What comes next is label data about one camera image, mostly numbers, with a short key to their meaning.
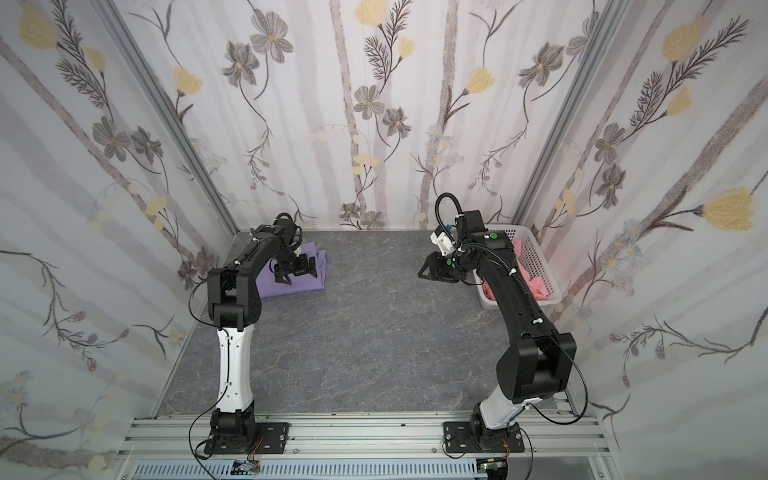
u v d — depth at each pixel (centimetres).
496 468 72
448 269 69
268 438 74
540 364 43
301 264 95
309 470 70
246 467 70
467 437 73
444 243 75
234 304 63
